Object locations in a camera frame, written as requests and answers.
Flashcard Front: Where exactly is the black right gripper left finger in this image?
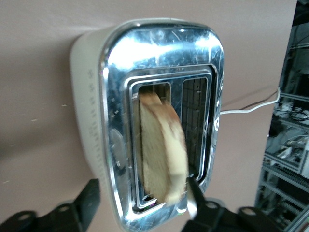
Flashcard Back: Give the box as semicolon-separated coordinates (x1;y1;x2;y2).
0;178;101;232

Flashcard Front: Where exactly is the white toaster with chrome top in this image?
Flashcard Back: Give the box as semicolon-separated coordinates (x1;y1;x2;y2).
69;17;225;230

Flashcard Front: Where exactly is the slice of white bread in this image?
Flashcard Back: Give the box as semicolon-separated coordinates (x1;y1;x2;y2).
139;91;189;206

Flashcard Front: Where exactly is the white toaster power cable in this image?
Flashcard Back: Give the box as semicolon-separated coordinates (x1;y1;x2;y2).
220;86;282;116

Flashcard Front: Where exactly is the metal shelving rack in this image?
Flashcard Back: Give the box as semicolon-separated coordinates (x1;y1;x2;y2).
253;0;309;232

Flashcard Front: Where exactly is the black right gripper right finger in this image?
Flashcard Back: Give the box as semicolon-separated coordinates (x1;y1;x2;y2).
185;177;302;232

